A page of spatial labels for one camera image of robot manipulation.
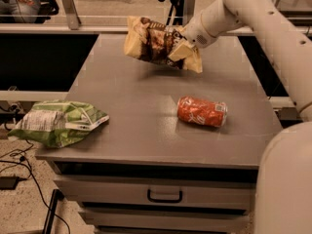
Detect black drawer handle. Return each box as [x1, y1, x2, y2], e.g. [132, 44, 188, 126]
[146, 189, 183, 204]

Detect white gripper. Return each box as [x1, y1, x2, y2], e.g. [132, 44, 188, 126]
[168, 15, 216, 61]

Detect black floor cable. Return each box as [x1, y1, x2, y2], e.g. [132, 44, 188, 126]
[0, 139, 72, 234]

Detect seated person in jeans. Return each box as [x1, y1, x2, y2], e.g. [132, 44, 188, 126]
[0, 0, 59, 23]

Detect black power adapter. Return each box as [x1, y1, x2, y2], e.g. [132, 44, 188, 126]
[0, 176, 20, 190]

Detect metal railing frame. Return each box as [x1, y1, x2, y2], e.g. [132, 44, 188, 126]
[0, 0, 312, 36]

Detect brown chip bag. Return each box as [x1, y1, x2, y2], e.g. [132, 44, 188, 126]
[124, 16, 203, 73]

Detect green jalapeno chip bag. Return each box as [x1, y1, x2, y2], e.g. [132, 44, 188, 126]
[8, 100, 109, 148]

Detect orange soda can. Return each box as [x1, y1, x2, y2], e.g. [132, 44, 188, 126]
[177, 97, 227, 128]

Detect grey drawer cabinet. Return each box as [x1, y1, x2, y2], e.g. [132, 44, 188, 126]
[37, 35, 281, 234]

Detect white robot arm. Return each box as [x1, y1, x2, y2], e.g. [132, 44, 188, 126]
[181, 0, 312, 234]

